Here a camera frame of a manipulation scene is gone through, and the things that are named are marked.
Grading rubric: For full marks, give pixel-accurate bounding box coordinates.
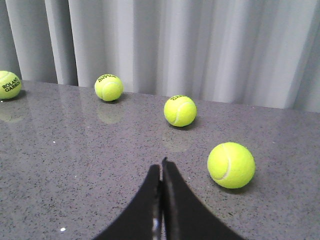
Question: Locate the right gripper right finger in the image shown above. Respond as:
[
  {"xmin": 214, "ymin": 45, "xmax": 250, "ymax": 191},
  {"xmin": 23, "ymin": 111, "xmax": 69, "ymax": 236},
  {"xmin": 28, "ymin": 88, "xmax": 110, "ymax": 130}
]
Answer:
[{"xmin": 162, "ymin": 158, "xmax": 243, "ymax": 240}]

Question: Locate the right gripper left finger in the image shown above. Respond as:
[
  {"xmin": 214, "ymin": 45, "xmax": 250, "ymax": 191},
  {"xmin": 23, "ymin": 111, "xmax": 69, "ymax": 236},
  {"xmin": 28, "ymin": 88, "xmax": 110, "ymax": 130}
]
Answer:
[{"xmin": 95, "ymin": 164, "xmax": 160, "ymax": 240}]

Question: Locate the near right tennis ball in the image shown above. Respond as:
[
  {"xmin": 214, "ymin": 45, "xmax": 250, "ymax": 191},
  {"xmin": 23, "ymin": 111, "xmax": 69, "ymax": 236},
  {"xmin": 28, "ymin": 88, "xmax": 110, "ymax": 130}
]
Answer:
[{"xmin": 207, "ymin": 142, "xmax": 256, "ymax": 189}]

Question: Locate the centre tennis ball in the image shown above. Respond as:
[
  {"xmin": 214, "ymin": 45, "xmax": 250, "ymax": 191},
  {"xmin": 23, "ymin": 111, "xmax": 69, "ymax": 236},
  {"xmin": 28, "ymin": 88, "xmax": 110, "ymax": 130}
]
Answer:
[{"xmin": 94, "ymin": 74, "xmax": 124, "ymax": 102}]

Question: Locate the Roland Garros tennis ball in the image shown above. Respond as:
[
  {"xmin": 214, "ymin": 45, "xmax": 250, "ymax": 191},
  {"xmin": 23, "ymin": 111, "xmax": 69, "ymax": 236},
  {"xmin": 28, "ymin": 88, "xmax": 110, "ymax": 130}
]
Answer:
[{"xmin": 0, "ymin": 70, "xmax": 22, "ymax": 100}]

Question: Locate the grey pleated curtain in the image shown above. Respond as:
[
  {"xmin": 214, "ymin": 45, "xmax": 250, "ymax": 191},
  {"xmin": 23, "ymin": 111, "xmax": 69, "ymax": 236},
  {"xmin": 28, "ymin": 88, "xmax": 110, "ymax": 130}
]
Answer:
[{"xmin": 0, "ymin": 0, "xmax": 320, "ymax": 112}]

